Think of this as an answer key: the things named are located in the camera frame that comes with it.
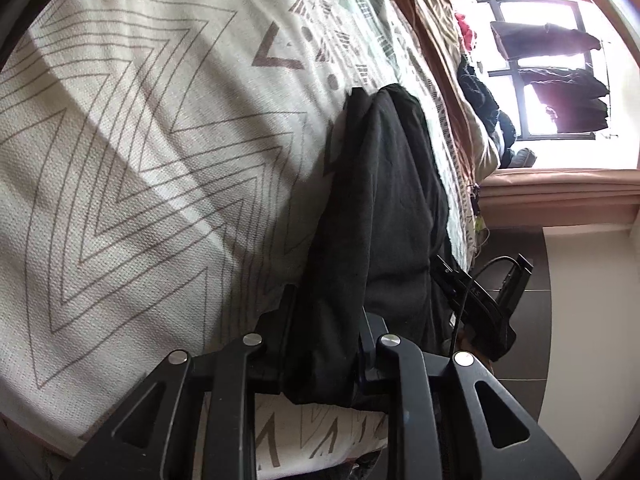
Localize dark clothes on rack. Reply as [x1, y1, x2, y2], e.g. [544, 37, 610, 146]
[490, 21, 608, 134]

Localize black cable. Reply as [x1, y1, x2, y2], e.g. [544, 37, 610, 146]
[449, 254, 519, 354]

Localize beige brown duvet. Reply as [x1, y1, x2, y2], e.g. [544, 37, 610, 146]
[393, 0, 499, 184]

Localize white green patterned blanket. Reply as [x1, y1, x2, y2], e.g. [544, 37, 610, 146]
[1, 0, 475, 479]

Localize black garment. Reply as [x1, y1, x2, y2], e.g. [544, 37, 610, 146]
[282, 84, 452, 408]

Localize black clothes pile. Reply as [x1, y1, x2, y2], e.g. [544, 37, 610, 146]
[457, 56, 516, 169]

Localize red cloth by window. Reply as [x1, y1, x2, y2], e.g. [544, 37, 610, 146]
[454, 12, 477, 52]

